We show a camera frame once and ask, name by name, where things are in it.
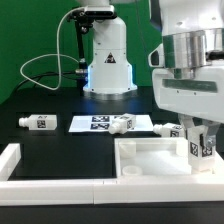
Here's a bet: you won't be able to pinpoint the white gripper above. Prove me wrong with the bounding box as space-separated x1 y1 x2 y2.
152 66 224 147

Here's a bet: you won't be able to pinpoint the grey cable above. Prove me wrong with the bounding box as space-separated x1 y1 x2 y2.
19 7 84 91

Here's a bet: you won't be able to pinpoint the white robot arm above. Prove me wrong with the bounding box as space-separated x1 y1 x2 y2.
77 0 224 146

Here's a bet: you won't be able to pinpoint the white square tabletop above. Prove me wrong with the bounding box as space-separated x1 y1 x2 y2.
113 136 215 178

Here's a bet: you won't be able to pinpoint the white tag sheet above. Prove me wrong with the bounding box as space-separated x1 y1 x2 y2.
69 115 153 133

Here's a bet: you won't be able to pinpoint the white U-shaped fence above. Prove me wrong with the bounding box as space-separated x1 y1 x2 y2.
0 143 224 206

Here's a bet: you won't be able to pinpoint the black camera on stand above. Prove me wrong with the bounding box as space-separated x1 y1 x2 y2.
66 5 117 64

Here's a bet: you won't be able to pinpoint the black cables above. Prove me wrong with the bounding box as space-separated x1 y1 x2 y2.
13 70 88 95

